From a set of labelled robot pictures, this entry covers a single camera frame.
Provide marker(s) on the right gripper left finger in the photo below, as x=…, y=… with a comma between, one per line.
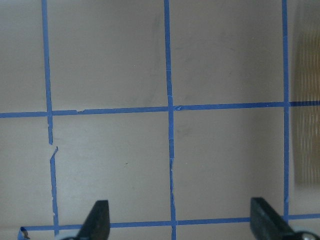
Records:
x=97, y=224

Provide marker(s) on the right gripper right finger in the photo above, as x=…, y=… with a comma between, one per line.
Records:
x=266, y=223

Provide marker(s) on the brown wicker basket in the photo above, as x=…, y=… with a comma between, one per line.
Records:
x=305, y=107

